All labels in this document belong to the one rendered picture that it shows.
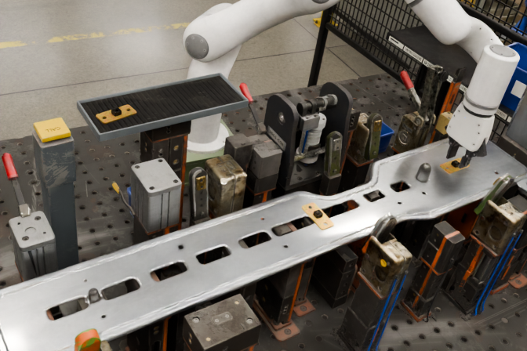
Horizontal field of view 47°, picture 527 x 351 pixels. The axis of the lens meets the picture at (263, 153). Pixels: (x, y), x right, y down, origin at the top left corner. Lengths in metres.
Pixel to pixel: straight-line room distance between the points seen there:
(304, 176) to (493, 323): 0.64
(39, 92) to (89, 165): 1.70
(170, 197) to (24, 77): 2.57
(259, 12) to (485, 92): 0.59
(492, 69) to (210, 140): 0.86
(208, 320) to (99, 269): 0.25
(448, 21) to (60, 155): 0.91
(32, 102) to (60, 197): 2.15
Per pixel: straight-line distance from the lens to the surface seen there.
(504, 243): 1.59
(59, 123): 1.36
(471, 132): 1.62
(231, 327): 1.15
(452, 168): 1.70
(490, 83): 1.54
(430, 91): 1.70
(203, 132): 1.87
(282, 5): 1.58
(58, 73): 3.81
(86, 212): 1.82
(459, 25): 1.51
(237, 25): 1.64
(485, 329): 1.76
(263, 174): 1.47
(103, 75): 3.78
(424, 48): 2.23
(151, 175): 1.30
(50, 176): 1.39
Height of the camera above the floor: 1.95
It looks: 37 degrees down
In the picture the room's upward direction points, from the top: 10 degrees clockwise
